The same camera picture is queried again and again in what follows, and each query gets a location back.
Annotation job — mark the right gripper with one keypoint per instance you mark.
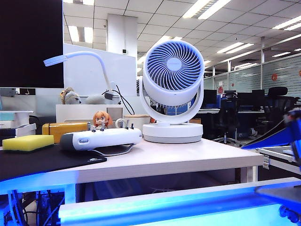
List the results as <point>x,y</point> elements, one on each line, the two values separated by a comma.
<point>296,141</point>

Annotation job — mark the white desk drawer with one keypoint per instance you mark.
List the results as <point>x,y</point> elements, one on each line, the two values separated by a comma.
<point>164,207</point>

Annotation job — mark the yellow cleaning sponge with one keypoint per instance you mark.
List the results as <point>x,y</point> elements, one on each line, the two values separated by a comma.
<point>28,142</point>

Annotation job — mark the black flight case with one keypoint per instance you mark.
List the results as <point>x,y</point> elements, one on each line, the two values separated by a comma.
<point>277,155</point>

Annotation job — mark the white desk leg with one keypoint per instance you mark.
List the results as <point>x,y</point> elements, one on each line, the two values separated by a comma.
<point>70,193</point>
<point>249,174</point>

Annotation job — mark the red round window ornament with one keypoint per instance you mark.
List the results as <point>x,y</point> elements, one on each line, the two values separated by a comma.
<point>274,77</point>
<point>220,90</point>

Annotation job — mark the small black computer monitor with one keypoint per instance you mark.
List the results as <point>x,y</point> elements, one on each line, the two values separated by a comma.
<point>210,97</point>

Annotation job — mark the ceiling light panel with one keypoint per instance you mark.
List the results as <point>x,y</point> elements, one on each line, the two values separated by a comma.
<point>235,47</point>
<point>80,34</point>
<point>288,23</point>
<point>204,9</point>

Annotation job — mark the white round desk fan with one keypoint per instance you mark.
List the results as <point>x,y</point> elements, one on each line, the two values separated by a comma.
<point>172,66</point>

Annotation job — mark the white canister wooden lid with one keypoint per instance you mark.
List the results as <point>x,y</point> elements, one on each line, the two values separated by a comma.
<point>136,121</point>

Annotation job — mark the white grey remote controller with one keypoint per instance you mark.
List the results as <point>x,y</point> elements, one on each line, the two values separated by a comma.
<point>103,139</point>

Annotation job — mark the orange haired anime figurine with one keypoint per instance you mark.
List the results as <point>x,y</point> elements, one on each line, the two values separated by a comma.
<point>101,118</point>

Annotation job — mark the grey plush toy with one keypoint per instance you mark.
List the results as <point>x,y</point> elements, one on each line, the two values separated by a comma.
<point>95,99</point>

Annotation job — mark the white desk organizer shelf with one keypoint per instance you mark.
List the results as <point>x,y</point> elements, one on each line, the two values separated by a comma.
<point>80,113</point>

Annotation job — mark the yellow rectangular tin box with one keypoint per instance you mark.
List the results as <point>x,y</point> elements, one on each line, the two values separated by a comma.
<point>65,131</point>

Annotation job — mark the white partition panel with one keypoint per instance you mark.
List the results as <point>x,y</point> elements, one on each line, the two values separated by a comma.
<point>82,75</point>

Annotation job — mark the cream brown plush toy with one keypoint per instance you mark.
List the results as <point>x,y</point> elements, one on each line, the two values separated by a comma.
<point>69,96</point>

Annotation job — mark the white gooseneck desk lamp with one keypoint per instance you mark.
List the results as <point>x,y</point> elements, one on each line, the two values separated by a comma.
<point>77,54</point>

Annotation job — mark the black mouse mat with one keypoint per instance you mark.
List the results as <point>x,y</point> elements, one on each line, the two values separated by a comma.
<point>35,162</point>

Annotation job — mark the stacked books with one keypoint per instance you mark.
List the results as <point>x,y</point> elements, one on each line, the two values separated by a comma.
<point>21,135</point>

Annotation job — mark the black sign white mark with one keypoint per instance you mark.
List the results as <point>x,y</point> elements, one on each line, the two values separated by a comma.
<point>27,91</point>

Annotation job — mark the white book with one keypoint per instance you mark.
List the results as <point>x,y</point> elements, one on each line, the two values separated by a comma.
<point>9,124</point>

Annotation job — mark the light blue box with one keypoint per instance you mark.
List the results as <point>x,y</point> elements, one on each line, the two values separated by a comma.
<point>9,115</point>

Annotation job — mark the large black monitor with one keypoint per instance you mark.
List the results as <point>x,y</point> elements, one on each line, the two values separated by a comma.
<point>30,42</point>

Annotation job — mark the grey metal bracket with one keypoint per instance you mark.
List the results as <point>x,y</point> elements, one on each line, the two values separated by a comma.
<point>9,92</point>

